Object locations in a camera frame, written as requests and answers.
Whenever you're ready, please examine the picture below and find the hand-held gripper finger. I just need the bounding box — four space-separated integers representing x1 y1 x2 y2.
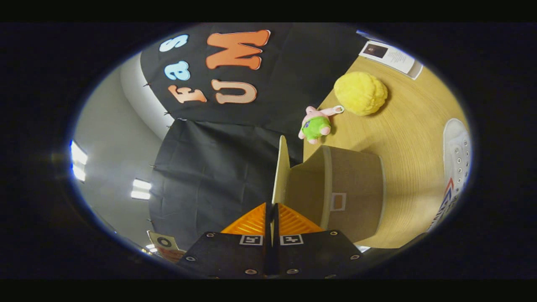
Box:
176 202 273 279
272 203 372 279

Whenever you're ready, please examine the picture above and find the beige fabric storage box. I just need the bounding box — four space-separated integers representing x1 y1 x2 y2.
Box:
271 135 386 245

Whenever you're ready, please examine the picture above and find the white striped canvas shoe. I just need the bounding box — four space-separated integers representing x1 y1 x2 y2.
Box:
427 118 472 232

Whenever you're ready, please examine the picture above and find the black backdrop cloth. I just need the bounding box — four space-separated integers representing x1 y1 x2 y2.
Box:
140 23 370 252

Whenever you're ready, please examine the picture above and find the printed paper sign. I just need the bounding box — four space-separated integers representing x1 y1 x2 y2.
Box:
147 230 187 264

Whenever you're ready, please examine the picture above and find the pink and green plush toy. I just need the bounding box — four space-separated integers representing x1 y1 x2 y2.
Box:
298 105 344 145

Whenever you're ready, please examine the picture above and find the ceiling light panel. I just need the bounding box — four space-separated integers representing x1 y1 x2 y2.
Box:
69 140 89 183
131 178 152 200

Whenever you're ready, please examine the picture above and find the yellow fuzzy plush ball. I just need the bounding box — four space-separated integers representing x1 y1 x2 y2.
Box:
334 71 388 116

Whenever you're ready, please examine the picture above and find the white book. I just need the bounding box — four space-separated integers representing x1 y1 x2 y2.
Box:
359 40 424 80

